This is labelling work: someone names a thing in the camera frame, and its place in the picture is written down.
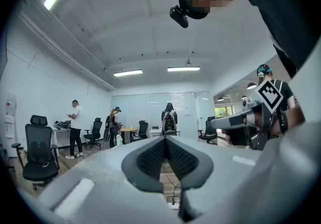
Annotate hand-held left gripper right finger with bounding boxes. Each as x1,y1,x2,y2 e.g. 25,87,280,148
165,135,263,224

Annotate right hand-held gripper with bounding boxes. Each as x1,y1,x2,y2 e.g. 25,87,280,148
210,78,284,151

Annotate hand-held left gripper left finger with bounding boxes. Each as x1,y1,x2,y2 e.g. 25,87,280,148
39,135,183,224

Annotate person's right forearm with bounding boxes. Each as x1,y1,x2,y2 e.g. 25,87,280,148
270,105,306,140

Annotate person's right hand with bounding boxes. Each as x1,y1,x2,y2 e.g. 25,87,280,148
253,111,263,129

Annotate window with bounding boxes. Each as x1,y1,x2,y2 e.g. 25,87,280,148
215,106,228,118

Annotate round wooden table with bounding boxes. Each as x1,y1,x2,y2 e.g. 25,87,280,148
119,128,138,145

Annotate black and white backpack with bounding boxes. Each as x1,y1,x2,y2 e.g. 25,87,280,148
163,111,176,133

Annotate white desk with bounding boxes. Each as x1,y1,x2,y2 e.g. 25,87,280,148
51,125,72,157
149,128,182,138

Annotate black bags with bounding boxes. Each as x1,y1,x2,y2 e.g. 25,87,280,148
54,120,71,130

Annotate black mesh office chair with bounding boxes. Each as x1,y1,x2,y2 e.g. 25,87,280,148
11,115,60,189

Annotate white water dispenser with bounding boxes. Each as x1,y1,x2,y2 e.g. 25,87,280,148
4,92,18,158

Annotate white ceiling pipes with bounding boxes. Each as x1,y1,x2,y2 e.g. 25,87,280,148
20,9,116,91

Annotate person's black shirt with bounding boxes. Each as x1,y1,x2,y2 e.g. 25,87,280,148
234,0,321,79

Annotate black wrist strap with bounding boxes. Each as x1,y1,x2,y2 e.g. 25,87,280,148
280,111,288,134

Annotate black head camera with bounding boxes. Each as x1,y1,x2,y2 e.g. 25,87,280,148
170,5,189,29

